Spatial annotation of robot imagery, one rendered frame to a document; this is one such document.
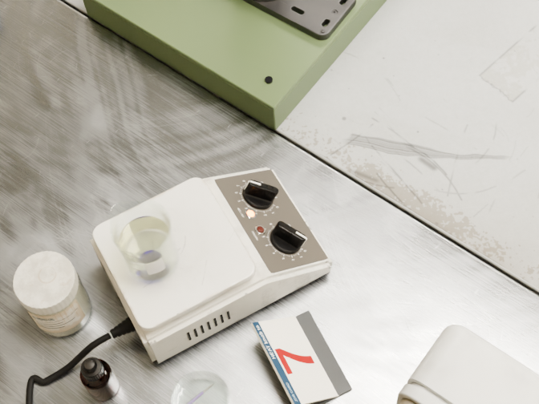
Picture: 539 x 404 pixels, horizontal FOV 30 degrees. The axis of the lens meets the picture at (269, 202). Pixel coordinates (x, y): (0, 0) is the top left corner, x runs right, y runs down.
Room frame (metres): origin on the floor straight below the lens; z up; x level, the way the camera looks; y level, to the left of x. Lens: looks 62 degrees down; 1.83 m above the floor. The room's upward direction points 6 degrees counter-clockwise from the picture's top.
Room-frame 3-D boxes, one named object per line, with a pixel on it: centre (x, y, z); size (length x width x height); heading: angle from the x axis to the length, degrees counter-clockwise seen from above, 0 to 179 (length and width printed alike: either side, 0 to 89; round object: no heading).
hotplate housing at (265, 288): (0.41, 0.07, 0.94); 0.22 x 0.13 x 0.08; 114
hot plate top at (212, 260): (0.40, 0.09, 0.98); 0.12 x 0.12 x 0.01; 24
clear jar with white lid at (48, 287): (0.39, 0.22, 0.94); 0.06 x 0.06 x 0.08
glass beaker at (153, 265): (0.40, 0.12, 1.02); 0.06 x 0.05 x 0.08; 44
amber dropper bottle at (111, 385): (0.31, 0.18, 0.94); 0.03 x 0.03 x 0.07
